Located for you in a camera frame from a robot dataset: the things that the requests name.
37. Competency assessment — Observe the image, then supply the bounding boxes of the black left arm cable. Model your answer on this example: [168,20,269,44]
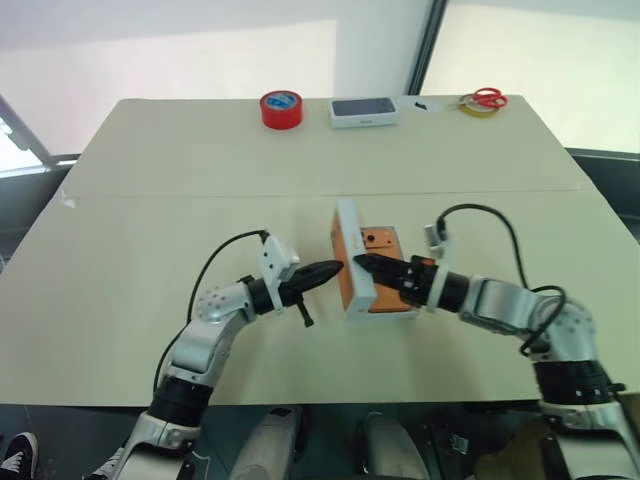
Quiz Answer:
[186,229,270,322]

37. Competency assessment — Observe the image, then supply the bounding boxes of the dark window frame post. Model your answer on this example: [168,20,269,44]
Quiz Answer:
[404,0,450,97]

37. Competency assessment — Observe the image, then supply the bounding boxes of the red handled scissors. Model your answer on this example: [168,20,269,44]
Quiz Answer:
[459,87,510,109]

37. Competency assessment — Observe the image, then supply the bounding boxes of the white boxed phone package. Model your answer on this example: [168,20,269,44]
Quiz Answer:
[327,96,403,130]

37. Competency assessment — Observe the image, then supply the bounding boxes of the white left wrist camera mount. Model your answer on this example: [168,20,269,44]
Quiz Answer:
[256,234,302,314]

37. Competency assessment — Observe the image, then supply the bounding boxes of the brown trousers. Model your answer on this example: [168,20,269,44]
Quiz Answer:
[473,417,554,480]

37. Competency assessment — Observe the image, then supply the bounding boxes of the red tape roll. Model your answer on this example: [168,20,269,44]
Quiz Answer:
[258,89,306,132]

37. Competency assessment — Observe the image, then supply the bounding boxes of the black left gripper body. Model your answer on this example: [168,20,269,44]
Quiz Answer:
[277,276,316,330]

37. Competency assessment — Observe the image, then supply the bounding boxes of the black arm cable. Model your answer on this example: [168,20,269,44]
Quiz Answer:
[435,201,569,357]
[186,229,270,322]

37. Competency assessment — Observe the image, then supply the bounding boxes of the white and orange box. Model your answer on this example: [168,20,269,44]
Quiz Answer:
[344,225,422,324]

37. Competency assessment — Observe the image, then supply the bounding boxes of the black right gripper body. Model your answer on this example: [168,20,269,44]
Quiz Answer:
[401,255,436,308]

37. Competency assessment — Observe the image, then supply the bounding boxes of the grey slanted window bar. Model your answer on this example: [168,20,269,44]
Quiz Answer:
[0,92,57,169]

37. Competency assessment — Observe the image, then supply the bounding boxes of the grey rounded robot leg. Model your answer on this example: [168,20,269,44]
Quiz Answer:
[228,407,307,480]
[355,412,432,480]

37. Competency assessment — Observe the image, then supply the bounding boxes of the yellow tape roll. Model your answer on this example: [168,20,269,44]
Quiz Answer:
[458,94,499,119]

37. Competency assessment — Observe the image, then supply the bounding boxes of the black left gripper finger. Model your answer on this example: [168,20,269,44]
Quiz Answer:
[298,270,341,296]
[298,260,346,284]

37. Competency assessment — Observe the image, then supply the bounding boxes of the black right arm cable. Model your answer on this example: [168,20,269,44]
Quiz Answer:
[435,201,569,357]

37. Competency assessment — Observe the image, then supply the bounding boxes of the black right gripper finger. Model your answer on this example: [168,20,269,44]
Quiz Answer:
[369,271,408,294]
[352,253,413,277]

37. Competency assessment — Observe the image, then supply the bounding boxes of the orange smartphone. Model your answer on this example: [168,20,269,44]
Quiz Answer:
[360,227,419,314]

